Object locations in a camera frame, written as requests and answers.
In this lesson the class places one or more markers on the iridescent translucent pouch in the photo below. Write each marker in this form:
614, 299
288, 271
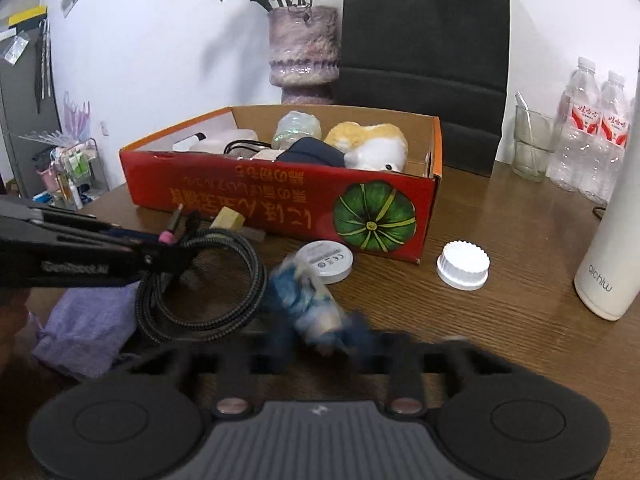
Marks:
296, 127

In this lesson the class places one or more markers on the clear drinking glass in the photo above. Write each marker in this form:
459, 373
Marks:
532, 145

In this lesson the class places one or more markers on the white wall outlet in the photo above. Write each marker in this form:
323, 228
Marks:
104, 128

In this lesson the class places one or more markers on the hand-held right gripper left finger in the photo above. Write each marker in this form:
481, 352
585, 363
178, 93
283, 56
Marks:
280, 330

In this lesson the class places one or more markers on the red cardboard box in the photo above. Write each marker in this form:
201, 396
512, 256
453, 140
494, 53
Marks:
300, 200

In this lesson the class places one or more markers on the white wall charger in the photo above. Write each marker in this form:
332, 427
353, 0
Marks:
262, 154

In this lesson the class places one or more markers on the purple ceramic vase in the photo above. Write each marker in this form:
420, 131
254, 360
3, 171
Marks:
302, 50

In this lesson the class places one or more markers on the black chair back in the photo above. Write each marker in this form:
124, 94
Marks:
425, 35

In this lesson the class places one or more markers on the white ribbed bottle cap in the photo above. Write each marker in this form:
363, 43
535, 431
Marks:
462, 265

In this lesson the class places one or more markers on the translucent cotton swab box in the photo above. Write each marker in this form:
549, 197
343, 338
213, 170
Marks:
220, 139

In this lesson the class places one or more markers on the white round disc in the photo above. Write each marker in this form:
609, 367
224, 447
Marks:
324, 261

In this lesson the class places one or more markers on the purple plastic hangers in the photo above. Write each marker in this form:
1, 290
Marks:
76, 112

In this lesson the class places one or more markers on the clear water bottle red label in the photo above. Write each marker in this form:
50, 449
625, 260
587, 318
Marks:
607, 155
575, 135

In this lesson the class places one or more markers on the white thermos bottle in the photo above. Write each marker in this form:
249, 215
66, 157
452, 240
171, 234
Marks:
615, 255

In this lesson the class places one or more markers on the blue white small figurine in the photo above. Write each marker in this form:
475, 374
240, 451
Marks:
312, 300

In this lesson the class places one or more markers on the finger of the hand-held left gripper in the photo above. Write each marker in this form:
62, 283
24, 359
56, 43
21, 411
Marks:
167, 260
110, 227

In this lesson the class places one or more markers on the yellow white plush toy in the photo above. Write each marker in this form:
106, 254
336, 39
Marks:
370, 142

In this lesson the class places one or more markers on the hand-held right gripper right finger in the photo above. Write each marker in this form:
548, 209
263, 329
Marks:
362, 340

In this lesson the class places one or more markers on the grey metal cabinet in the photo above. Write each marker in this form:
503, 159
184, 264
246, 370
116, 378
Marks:
25, 110

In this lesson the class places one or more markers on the wooden desktop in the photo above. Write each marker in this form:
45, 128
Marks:
500, 320

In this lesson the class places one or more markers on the dark blue zipper case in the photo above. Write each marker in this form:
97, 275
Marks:
310, 152

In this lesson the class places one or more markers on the small yellowish block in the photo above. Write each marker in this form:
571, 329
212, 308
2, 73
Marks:
227, 219

